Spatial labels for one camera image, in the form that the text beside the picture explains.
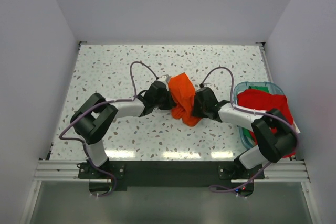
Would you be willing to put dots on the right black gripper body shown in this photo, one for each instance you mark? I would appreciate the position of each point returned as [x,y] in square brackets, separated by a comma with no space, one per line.
[199,109]

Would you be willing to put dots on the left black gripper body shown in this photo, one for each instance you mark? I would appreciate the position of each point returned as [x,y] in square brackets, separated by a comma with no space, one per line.
[164,103]

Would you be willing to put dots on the orange t shirt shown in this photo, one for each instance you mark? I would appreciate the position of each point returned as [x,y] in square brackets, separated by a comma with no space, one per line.
[183,93]

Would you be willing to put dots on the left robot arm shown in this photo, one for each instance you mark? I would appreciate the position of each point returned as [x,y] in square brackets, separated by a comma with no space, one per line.
[95,116]

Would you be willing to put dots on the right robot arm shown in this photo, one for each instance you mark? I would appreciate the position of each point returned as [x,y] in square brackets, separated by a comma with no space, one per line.
[275,137]

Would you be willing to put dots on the red t shirt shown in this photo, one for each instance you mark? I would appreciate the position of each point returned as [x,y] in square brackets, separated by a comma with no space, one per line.
[254,99]

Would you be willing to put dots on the clear blue plastic bin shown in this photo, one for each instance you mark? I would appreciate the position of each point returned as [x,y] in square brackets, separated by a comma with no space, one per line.
[241,87]

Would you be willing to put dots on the white paper sheet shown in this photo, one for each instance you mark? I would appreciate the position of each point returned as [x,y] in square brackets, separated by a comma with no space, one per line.
[296,127]

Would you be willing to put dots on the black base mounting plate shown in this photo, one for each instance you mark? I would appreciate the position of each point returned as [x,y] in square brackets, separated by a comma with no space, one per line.
[121,175]

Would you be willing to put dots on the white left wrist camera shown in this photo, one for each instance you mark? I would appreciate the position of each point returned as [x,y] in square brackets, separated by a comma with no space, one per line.
[164,78]

